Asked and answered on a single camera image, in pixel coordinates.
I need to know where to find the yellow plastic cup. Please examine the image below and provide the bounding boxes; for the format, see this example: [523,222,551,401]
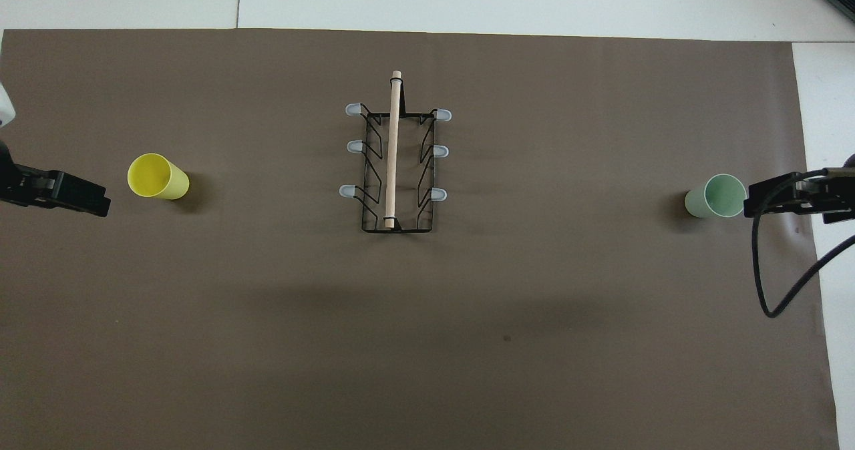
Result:
[127,153,190,201]

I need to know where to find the pale green plastic cup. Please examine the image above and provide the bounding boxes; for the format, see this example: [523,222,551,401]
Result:
[684,174,747,220]

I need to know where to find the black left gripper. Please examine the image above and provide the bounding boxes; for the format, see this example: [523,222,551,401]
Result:
[0,142,111,217]

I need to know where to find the black wire cup rack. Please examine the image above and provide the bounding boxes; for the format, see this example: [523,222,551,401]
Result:
[339,71,453,234]

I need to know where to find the brown table mat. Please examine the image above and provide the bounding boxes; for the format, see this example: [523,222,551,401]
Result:
[0,28,841,450]

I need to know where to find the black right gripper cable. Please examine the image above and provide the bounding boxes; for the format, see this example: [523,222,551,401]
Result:
[751,168,855,318]

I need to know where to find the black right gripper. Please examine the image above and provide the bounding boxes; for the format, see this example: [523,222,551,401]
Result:
[743,167,855,224]

